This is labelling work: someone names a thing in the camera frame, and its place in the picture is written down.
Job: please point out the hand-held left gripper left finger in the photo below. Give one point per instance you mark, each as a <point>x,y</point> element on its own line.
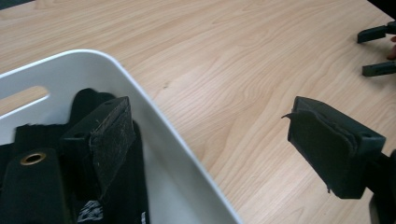
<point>109,146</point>

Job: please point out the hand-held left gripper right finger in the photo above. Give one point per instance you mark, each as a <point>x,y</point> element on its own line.
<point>327,149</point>

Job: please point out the white plastic bin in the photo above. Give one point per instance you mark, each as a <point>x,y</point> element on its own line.
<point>174,174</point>

